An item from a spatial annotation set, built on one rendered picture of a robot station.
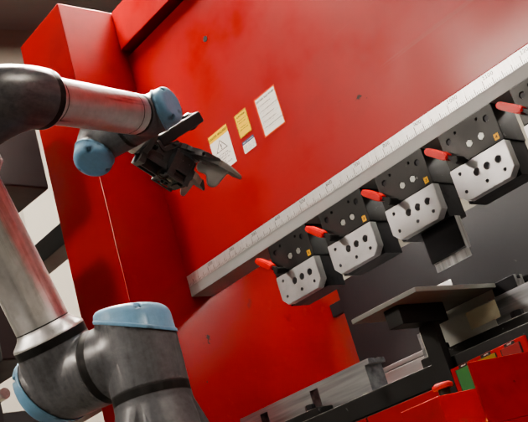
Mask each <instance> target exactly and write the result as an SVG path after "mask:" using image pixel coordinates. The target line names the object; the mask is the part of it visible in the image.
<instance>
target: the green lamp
mask: <svg viewBox="0 0 528 422"><path fill-rule="evenodd" d="M456 373H457V375H458V379H459V382H460V384H461V387H462V389H463V391H465V390H470V389H475V386H474V382H473V380H472V377H471V374H470V372H469V370H468V365H467V366H465V367H463V368H460V369H459V370H456Z"/></svg>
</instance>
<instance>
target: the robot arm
mask: <svg viewBox="0 0 528 422"><path fill-rule="evenodd" d="M203 121H204V119H203V118H202V116H201V114H200V113H199V112H198V111H196V112H194V113H186V114H184V115H183V112H182V108H181V105H180V103H179V100H178V99H177V97H176V96H175V94H174V93H173V92H172V91H171V90H170V89H168V88H166V87H159V88H157V89H156V90H150V92H149V93H147V94H146V95H143V94H138V93H134V92H130V91H125V90H118V89H113V88H109V87H105V86H100V85H93V84H89V83H85V82H80V81H76V80H68V79H64V78H61V77H60V76H59V74H57V73H56V72H55V71H53V70H51V69H47V68H43V67H38V66H33V65H27V64H0V145H1V144H3V143H4V142H5V141H7V140H8V139H10V138H12V137H14V136H16V135H18V134H20V133H23V132H25V131H29V130H33V129H35V130H46V129H49V128H51V127H52V126H68V127H74V128H80V131H79V134H78V137H77V141H76V143H75V150H74V156H73V160H74V164H75V166H76V167H77V168H78V170H80V171H81V172H83V173H84V174H86V175H88V176H92V177H99V176H103V175H105V174H107V173H108V172H109V171H110V170H111V168H112V165H113V164H114V162H115V158H116V157H118V156H120V155H122V154H123V153H125V152H129V153H131V154H134V155H135V156H134V158H133V159H132V162H131V164H133V165H134V166H136V167H138V168H140V169H141V170H143V171H144V172H145V173H147V174H149V175H150V176H152V178H151V180H152V181H154V182H155V183H157V184H158V185H160V186H161V187H163V188H165V189H167V190H168V191H169V192H172V190H177V189H180V194H181V196H185V195H186V194H187V192H188V191H189V190H190V189H191V188H192V186H193V185H194V186H196V187H197V188H200V189H201V190H205V187H204V179H202V178H201V177H200V176H199V174H198V173H197V172H196V171H195V170H194V169H195V167H196V169H197V171H198V172H201V173H203V174H204V175H205V176H206V182H207V185H208V186H210V187H212V188H214V187H216V186H218V184H219V183H220V182H221V181H222V179H223V178H224V177H225V176H226V175H227V174H228V175H230V176H232V177H233V178H238V179H241V178H242V176H241V175H240V174H239V173H238V172H237V171H236V170H235V169H234V168H233V167H232V166H230V165H229V164H228V163H226V162H224V161H222V160H220V158H218V157H216V156H214V155H212V154H210V153H209V152H206V151H204V150H202V149H199V148H196V147H192V146H190V145H188V144H186V143H182V142H179V141H178V140H176V141H174V140H175V139H177V138H178V137H180V136H182V135H183V134H184V133H186V132H187V131H192V130H194V129H195V128H196V127H197V126H198V124H200V123H202V122H203ZM173 141H174V142H173ZM197 162H198V163H197ZM196 163H197V165H196ZM2 164H3V159H2V157H1V155H0V169H1V166H2ZM158 181H159V182H160V183H159V182H158ZM165 186H167V187H165ZM0 306H1V308H2V309H3V312H4V314H5V316H6V318H7V319H8V322H9V324H10V326H11V328H12V329H13V332H14V334H15V336H16V338H17V344H16V347H15V349H14V352H13V355H14V357H15V358H16V360H17V362H18V364H17V366H16V367H15V369H14V370H13V380H14V381H15V382H13V391H14V393H15V395H16V398H17V400H18V402H19V403H20V405H21V406H22V407H23V409H24V410H25V411H26V412H27V413H28V414H29V415H30V416H31V417H33V418H34V419H36V420H37V421H39V422H68V421H74V420H78V419H80V418H82V417H83V416H84V415H86V414H89V413H92V412H94V411H97V410H98V409H102V408H104V407H106V406H108V405H111V404H112V406H113V409H114V414H115V422H209V420H208V419H207V417H206V416H205V414H204V412H203V410H202V409H201V408H200V406H199V404H198V403H197V401H196V400H195V398H194V396H193V393H192V389H191V387H190V383H189V377H188V374H187V370H186V367H185V363H184V357H183V354H182V351H181V347H180V344H179V338H178V334H177V331H178V328H177V327H175V325H174V322H173V318H172V314H171V311H170V310H169V309H168V308H167V307H166V306H165V305H164V304H161V303H157V302H150V301H143V302H132V303H125V304H121V305H116V306H109V307H107V308H104V309H101V310H99V311H97V312H96V313H95V314H94V316H93V322H92V324H93V325H94V326H95V328H93V329H91V330H88V328H87V326H86V324H85V322H84V321H83V319H82V318H80V317H77V316H73V315H71V314H69V313H68V311H67V309H66V307H65V304H64V302H63V301H62V299H61V297H60V294H59V292H58V291H57V289H56V287H55V285H54V282H53V281H52V279H51V277H50V275H49V272H48V271H47V269H46V267H45V265H44V262H43V261H42V259H41V257H40V255H39V253H38V251H37V250H36V248H35V246H34V243H33V241H32V240H31V238H30V236H29V234H28V231H27V230H26V228H25V226H24V224H23V221H22V220H21V218H20V216H19V214H18V211H17V209H16V208H15V206H14V204H13V201H12V199H11V198H10V196H9V194H8V191H7V189H6V188H5V186H4V184H3V181H2V179H1V178H0Z"/></svg>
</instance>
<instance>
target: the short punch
mask: <svg viewBox="0 0 528 422"><path fill-rule="evenodd" d="M422 238H423V241H424V244H425V246H426V248H427V252H428V255H429V258H430V260H431V262H432V264H433V265H435V267H436V269H437V272H438V273H439V272H441V271H443V270H446V269H447V268H448V267H450V266H452V265H455V264H457V263H458V262H460V261H462V260H465V259H466V258H468V257H469V256H471V255H472V253H471V251H470V248H469V247H471V244H470V242H469V239H468V236H467V233H466V231H465V228H464V226H463V222H462V220H461V218H460V215H454V216H453V217H451V218H449V219H447V220H445V221H443V222H441V223H440V224H438V225H436V226H435V227H433V228H431V229H429V230H428V231H426V232H424V233H423V234H422Z"/></svg>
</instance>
